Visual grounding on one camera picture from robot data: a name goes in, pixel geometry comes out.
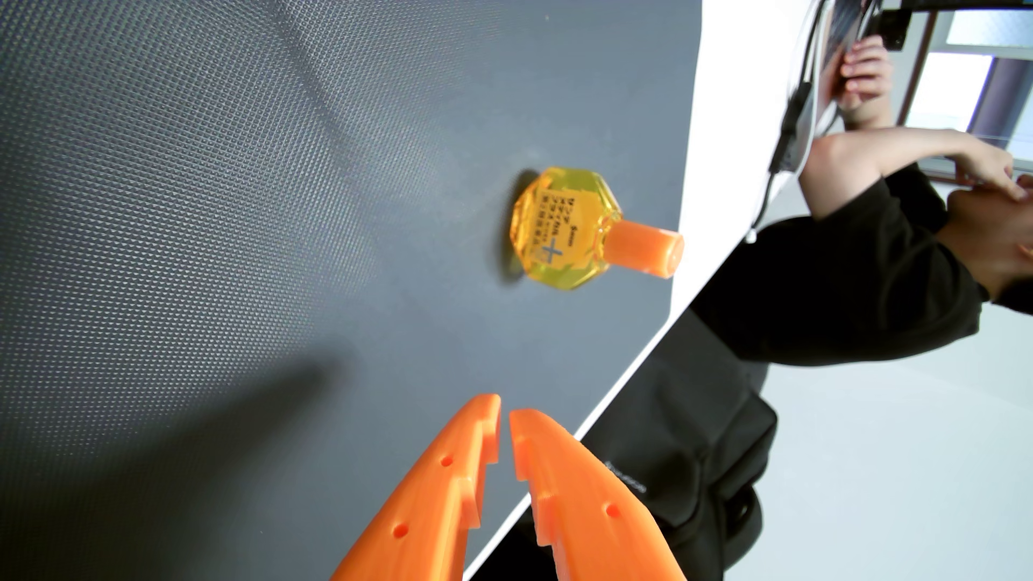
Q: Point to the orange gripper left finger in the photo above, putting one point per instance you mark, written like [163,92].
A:
[428,500]

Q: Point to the yellow eyedrop bottle orange cap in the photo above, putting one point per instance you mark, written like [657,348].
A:
[565,230]

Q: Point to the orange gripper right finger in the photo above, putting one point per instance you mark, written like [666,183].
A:
[589,524]

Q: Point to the person's hand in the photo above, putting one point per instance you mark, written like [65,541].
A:
[865,77]

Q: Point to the black fabric bag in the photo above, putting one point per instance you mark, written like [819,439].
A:
[694,436]

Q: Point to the dark grey textured mat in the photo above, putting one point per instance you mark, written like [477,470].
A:
[282,202]

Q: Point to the person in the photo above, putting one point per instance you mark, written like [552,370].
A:
[855,282]

